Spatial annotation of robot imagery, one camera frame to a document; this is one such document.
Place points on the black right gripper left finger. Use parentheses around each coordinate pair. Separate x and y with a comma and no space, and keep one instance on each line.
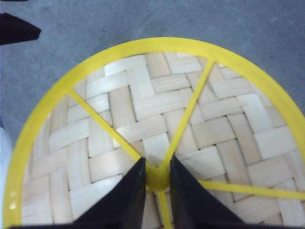
(121,208)

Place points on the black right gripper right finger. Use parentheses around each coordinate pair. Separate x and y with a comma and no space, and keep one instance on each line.
(193,207)

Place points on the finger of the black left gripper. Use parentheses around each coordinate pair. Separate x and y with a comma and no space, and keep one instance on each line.
(14,30)

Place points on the woven bamboo steamer lid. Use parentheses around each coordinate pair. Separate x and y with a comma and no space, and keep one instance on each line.
(231,125)

